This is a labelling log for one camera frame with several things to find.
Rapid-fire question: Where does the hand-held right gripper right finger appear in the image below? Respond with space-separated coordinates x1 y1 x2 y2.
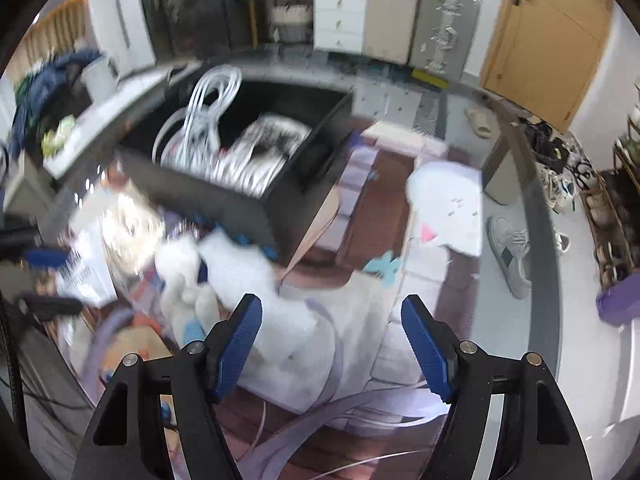
401 294 593 480

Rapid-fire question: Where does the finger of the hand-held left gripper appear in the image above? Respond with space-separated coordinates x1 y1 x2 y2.
17 295 85 322
0 230 71 270

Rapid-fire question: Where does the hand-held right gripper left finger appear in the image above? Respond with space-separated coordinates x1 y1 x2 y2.
72 294 263 480

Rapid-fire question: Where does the white printed packet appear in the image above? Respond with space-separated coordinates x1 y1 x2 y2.
55 230 119 309

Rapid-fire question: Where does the white plush toy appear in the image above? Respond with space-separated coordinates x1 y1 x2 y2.
154 232 281 347

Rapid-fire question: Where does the black storage box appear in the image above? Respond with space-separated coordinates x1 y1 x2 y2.
115 52 357 269

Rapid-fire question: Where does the thick white cable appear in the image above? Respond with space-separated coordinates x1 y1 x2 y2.
150 65 244 171

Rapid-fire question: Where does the white packet with text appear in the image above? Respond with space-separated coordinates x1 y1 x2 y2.
207 114 314 199

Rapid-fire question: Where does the white sneaker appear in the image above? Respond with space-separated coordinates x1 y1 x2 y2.
487 215 534 300

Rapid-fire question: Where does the printed desk mat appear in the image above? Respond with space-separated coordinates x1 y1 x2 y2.
55 125 501 480

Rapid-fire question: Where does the blue puffer jacket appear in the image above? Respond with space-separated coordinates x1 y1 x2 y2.
10 49 104 157

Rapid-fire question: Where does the grey cabinet with white top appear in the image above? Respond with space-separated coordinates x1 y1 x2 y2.
2 62 201 217

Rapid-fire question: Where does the white kettle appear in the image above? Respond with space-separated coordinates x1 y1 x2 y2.
82 57 121 106

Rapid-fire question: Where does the purple bag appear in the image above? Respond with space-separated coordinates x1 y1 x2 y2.
595 267 640 325

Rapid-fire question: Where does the pile of sneakers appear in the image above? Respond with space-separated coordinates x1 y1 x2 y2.
517 117 601 212

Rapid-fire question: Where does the wooden shoe rack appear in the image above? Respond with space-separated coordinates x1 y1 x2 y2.
582 85 640 292

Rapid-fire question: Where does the beige curtain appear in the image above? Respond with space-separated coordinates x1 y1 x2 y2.
22 0 94 69

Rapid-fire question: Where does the beige slipper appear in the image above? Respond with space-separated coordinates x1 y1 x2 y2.
465 106 496 140

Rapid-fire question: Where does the black white patterned rug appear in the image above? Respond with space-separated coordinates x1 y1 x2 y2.
415 92 441 131

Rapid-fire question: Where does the white tall cabinet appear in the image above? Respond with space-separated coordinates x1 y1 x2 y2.
87 0 156 74

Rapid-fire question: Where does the dark glass cabinet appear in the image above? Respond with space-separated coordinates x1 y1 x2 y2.
134 0 174 69

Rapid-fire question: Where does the black refrigerator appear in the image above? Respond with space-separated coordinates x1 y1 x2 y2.
167 0 251 59

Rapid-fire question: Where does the grey suitcase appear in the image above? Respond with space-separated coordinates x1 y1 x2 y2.
409 0 484 84

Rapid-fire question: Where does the wooden door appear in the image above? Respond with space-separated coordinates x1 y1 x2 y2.
481 0 615 134

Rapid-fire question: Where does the white woven basket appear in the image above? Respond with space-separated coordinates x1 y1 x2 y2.
270 0 316 49

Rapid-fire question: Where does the beige suitcase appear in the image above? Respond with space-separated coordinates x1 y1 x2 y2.
362 0 426 66

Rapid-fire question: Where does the white desk with drawers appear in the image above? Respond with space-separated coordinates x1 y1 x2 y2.
235 0 369 54

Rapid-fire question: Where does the glass table with dark frame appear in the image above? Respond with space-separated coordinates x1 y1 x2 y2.
0 45 567 480

